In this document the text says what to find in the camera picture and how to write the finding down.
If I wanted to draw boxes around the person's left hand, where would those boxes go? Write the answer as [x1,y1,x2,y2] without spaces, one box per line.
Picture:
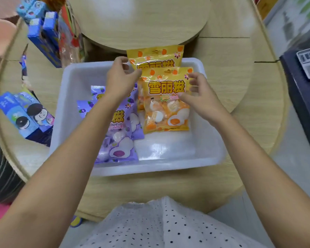
[105,56,143,101]

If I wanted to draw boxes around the person's right hand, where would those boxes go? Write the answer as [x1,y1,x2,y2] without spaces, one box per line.
[177,72,224,127]

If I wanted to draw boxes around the orange marshmallow packets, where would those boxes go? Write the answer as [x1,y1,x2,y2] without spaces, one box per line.
[126,45,184,111]
[140,66,194,134]

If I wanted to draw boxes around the white plastic bin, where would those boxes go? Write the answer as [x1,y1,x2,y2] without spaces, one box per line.
[48,57,228,177]

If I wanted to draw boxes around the dark grey hook shelf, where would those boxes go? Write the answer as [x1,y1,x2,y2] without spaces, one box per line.
[279,25,310,169]

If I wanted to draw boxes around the person's right forearm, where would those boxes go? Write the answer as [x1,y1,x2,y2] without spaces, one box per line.
[210,112,310,248]

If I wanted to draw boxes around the person's left forearm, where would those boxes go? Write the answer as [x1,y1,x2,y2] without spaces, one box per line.
[0,95,124,248]

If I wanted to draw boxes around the clear bag with red label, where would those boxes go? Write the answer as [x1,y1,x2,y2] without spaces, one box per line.
[58,5,86,68]

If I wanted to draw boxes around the dark blue carton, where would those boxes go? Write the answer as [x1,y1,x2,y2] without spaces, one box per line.
[28,18,62,69]
[42,11,59,48]

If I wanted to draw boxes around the blue cartoon face box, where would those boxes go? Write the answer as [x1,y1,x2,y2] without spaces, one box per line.
[14,91,55,133]

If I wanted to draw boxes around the tall cartoon figure box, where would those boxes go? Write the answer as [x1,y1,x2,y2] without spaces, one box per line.
[19,43,33,91]

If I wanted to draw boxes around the orange carton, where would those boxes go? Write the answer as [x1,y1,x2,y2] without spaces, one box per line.
[36,0,66,12]

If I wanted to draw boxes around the blue cookie picture box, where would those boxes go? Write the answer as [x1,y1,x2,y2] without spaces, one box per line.
[0,91,53,147]

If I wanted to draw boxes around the light blue carton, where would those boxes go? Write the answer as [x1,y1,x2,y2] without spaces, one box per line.
[24,0,48,23]
[16,0,35,17]

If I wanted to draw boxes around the yellow standing banner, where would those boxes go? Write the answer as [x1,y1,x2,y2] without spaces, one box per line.
[256,0,281,20]

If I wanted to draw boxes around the pink plastic basin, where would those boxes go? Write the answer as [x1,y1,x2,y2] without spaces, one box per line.
[0,0,24,20]
[0,19,17,60]

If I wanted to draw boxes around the white black-dotted shirt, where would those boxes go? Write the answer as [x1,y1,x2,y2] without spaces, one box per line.
[75,196,270,248]

